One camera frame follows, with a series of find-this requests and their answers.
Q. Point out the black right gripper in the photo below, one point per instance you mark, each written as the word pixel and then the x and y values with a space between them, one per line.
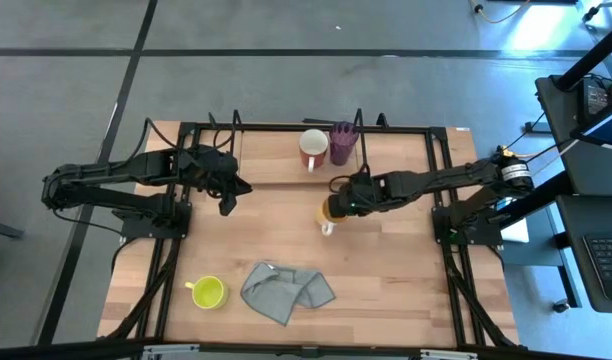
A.
pixel 361 195

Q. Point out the black camera rig beam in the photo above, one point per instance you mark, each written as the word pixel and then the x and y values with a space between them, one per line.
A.
pixel 306 351

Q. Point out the wooden shelf black frame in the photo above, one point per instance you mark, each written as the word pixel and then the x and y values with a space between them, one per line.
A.
pixel 271 160

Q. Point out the orange power plug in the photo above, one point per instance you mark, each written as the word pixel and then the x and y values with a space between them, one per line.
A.
pixel 506 151

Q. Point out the black table frame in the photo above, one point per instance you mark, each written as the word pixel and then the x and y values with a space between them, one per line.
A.
pixel 266 127

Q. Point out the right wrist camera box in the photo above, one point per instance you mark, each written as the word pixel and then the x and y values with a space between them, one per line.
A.
pixel 362 175

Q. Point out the black diagonal post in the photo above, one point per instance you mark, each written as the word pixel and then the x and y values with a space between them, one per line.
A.
pixel 591 55

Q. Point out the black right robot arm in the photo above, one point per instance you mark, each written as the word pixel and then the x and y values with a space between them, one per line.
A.
pixel 436 180

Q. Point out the purple plastic tumbler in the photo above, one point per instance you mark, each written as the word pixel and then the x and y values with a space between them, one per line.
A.
pixel 343 145

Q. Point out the black desk with keyboard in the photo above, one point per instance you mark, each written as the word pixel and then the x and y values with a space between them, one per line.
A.
pixel 576 250

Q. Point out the black diagonal beam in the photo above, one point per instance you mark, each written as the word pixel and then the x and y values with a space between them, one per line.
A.
pixel 541 195

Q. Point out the black keyboard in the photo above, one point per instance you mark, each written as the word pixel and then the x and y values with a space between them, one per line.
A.
pixel 608 260

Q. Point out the black monitor blue screen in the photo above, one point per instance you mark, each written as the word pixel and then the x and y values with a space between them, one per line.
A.
pixel 603 127

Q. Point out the black power adapter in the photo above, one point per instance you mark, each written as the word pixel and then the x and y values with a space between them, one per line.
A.
pixel 596 97

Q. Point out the grey knitted cloth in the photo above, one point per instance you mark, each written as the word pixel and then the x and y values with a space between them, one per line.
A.
pixel 281 292

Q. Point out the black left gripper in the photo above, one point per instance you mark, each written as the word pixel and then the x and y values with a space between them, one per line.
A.
pixel 208 167

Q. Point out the black caster wheel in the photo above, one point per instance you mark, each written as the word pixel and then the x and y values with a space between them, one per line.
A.
pixel 561 305

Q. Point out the red mug white inside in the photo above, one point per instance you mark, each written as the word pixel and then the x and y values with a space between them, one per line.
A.
pixel 313 145

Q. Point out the grey furniture leg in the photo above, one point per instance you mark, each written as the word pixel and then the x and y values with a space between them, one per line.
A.
pixel 1 230

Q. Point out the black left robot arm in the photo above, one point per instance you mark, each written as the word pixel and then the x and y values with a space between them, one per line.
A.
pixel 101 172

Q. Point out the black desk with monitor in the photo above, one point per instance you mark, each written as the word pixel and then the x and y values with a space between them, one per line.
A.
pixel 566 150

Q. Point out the yellow-green mug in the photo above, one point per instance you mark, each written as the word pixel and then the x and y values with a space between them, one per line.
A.
pixel 208 292

